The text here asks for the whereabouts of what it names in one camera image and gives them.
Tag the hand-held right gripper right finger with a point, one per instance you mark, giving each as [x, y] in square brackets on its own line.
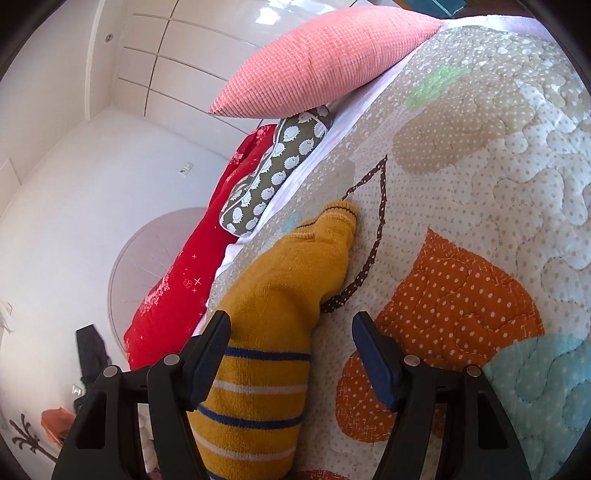
[376, 364]

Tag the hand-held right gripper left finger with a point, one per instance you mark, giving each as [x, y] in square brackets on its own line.
[205, 369]

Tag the yellow striped sweater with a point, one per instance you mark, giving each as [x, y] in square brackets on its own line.
[277, 300]

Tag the red rolled blanket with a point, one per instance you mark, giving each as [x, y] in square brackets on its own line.
[184, 277]

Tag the black hanging cloth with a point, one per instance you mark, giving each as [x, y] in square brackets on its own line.
[92, 355]

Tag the round beige headboard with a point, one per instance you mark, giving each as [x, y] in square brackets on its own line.
[138, 258]

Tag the orange object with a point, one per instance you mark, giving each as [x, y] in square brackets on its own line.
[57, 424]

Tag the patchwork quilt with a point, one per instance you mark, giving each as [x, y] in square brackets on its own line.
[485, 194]

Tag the sheep print pillow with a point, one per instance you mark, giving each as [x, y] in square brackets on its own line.
[277, 161]

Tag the white bed sheet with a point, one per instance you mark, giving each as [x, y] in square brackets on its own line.
[341, 124]

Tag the pink pillow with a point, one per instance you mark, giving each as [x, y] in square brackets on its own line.
[323, 64]

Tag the glossy white wardrobe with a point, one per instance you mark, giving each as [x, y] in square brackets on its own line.
[207, 41]

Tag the white wall socket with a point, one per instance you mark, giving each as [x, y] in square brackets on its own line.
[77, 390]

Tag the brown tree wall sticker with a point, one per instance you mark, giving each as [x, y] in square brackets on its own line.
[27, 438]

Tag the white wall switch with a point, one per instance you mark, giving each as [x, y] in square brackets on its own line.
[187, 169]

